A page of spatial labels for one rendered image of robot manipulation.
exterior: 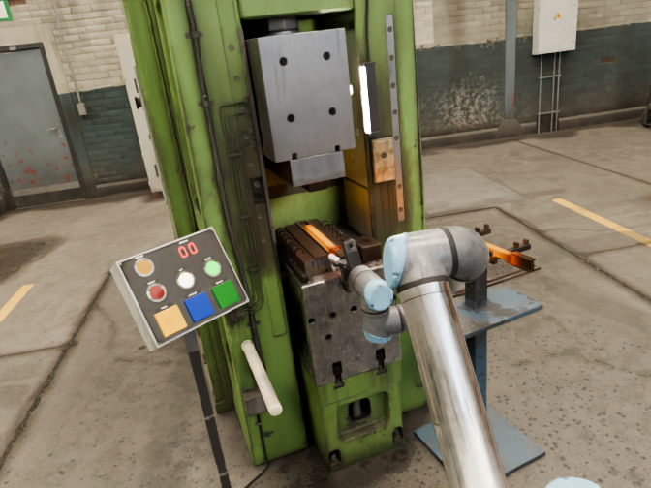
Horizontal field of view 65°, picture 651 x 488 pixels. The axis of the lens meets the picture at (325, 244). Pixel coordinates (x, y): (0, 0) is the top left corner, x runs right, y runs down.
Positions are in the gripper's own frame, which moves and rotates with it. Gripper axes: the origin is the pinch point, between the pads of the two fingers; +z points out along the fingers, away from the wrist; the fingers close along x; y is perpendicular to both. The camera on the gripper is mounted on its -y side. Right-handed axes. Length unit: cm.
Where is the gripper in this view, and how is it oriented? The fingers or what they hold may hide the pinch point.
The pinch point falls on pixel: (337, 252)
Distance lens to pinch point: 190.2
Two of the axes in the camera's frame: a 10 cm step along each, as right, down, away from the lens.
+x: 9.3, -2.3, 2.8
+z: -3.5, -3.1, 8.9
